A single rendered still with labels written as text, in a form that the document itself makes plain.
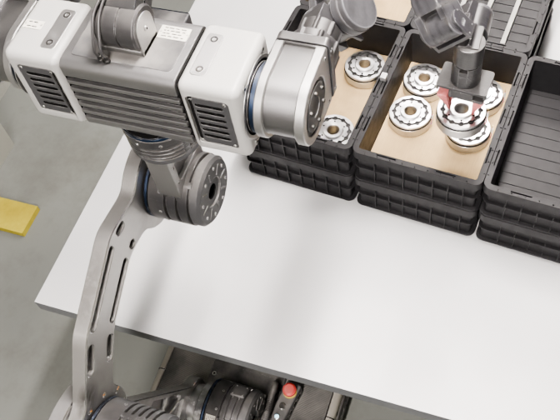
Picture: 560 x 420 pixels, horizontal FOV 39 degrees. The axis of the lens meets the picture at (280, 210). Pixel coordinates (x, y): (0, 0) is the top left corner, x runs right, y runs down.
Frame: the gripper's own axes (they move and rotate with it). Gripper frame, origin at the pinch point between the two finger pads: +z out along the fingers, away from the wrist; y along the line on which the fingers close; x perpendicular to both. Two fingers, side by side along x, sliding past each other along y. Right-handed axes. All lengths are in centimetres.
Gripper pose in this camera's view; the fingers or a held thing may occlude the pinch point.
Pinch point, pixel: (461, 107)
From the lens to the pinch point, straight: 170.2
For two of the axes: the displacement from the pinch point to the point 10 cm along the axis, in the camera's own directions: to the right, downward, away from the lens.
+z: 1.1, 5.2, 8.5
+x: -3.9, 8.1, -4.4
